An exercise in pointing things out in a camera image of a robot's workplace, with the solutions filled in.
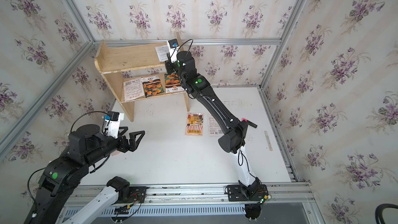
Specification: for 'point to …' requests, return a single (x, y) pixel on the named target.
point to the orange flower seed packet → (172, 83)
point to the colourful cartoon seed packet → (195, 122)
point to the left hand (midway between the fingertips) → (138, 131)
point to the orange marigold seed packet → (152, 85)
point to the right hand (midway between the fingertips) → (170, 53)
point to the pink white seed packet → (214, 128)
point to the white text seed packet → (133, 89)
